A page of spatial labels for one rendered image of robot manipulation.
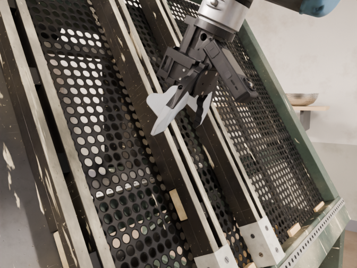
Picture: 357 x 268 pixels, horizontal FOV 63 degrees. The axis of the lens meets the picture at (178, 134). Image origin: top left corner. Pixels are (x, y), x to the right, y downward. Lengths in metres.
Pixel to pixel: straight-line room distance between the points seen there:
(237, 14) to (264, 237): 0.63
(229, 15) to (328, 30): 3.03
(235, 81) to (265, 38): 3.14
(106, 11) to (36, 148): 0.50
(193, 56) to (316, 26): 3.04
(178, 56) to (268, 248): 0.62
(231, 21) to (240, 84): 0.10
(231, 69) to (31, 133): 0.38
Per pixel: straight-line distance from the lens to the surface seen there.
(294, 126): 1.59
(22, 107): 0.63
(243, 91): 0.47
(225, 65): 0.48
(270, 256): 0.93
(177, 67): 0.52
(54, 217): 0.57
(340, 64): 3.44
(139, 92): 0.81
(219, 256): 0.75
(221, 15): 0.49
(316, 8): 0.44
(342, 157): 3.46
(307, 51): 3.49
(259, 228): 0.91
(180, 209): 0.76
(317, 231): 1.28
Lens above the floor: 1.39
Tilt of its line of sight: 7 degrees down
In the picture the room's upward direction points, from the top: straight up
